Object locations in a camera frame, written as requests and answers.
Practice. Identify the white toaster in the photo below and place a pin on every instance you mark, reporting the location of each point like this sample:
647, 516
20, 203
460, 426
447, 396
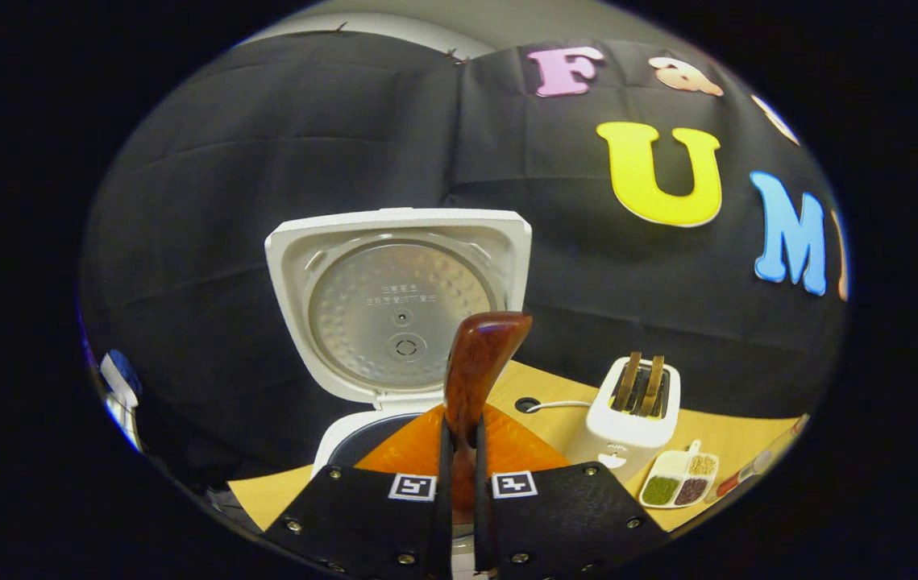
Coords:
628, 439

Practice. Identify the white rice cooker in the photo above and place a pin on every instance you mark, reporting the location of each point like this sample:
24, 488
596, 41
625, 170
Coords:
394, 306

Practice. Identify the white divided grain dish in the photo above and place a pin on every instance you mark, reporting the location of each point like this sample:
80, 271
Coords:
668, 487

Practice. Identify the brown wooden spoon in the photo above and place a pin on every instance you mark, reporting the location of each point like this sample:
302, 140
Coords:
479, 354

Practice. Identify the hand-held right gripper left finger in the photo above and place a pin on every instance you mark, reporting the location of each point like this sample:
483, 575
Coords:
444, 540

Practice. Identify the brown toast slice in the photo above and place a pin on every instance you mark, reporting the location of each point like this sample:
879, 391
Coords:
628, 383
652, 387

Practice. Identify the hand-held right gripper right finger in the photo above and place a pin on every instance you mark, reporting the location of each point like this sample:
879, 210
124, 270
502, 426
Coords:
484, 540

